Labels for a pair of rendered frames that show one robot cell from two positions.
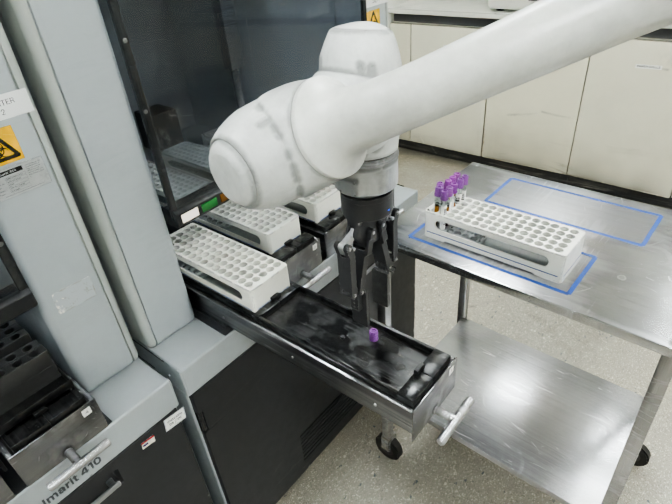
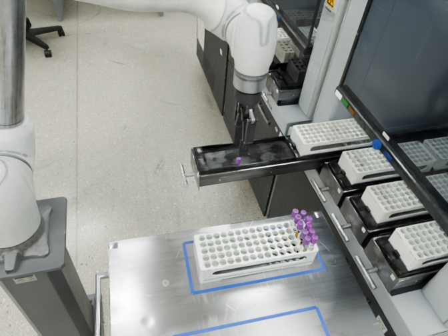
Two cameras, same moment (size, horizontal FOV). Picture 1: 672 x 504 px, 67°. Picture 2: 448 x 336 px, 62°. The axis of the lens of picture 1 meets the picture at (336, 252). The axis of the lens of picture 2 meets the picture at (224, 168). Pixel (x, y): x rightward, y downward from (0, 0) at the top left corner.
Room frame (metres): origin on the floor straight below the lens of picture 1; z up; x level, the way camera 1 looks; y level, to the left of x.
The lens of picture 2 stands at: (1.02, -0.83, 1.66)
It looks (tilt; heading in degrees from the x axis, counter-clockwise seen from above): 46 degrees down; 119
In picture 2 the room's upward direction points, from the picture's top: 6 degrees clockwise
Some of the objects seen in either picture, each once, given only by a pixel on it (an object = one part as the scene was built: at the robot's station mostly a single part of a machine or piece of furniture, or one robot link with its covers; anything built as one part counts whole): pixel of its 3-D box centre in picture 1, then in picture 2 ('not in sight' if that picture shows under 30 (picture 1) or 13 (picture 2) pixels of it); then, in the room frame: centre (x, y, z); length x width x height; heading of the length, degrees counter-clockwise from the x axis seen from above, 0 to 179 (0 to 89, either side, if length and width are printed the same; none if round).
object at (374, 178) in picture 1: (365, 168); (250, 77); (0.64, -0.05, 1.12); 0.09 x 0.09 x 0.06
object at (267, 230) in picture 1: (240, 218); (385, 163); (1.04, 0.22, 0.83); 0.30 x 0.10 x 0.06; 48
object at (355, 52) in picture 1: (356, 92); (253, 36); (0.63, -0.04, 1.23); 0.13 x 0.11 x 0.16; 141
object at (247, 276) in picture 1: (221, 265); (335, 137); (0.86, 0.24, 0.83); 0.30 x 0.10 x 0.06; 48
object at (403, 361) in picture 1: (288, 318); (285, 154); (0.74, 0.10, 0.78); 0.73 x 0.14 x 0.09; 48
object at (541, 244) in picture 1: (499, 233); (255, 249); (0.85, -0.33, 0.85); 0.30 x 0.10 x 0.06; 46
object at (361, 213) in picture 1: (367, 214); (247, 100); (0.64, -0.05, 1.05); 0.08 x 0.07 x 0.09; 138
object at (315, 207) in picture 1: (285, 192); (413, 198); (1.16, 0.11, 0.83); 0.30 x 0.10 x 0.06; 48
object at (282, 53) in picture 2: not in sight; (281, 52); (0.45, 0.61, 0.85); 0.12 x 0.02 x 0.06; 139
